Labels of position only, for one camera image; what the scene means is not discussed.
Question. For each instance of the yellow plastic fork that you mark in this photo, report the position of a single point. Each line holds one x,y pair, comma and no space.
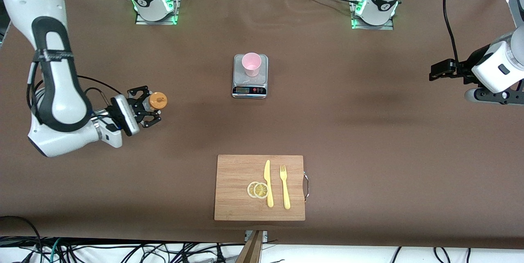
285,193

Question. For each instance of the lemon slice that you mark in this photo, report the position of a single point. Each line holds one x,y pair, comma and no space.
250,189
260,190

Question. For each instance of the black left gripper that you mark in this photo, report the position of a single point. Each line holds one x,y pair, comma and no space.
468,68

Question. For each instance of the silver digital kitchen scale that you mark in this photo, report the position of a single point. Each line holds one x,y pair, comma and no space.
249,90

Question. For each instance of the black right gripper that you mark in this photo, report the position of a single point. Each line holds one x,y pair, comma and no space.
136,109

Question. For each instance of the wooden cutting board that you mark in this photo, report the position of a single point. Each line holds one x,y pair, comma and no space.
233,173

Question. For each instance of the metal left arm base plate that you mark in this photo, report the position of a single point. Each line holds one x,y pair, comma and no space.
368,27

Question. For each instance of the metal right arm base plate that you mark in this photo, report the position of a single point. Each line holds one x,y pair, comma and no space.
155,22

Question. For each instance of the pink plastic cup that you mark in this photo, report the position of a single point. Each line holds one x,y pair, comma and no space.
251,64

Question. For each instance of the small metal bracket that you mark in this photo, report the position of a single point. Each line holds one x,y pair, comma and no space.
265,235

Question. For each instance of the yellow plastic knife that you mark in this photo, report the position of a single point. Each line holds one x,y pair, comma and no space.
267,173

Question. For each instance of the clear orange-capped sauce bottle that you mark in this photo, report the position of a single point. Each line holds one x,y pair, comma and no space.
157,101

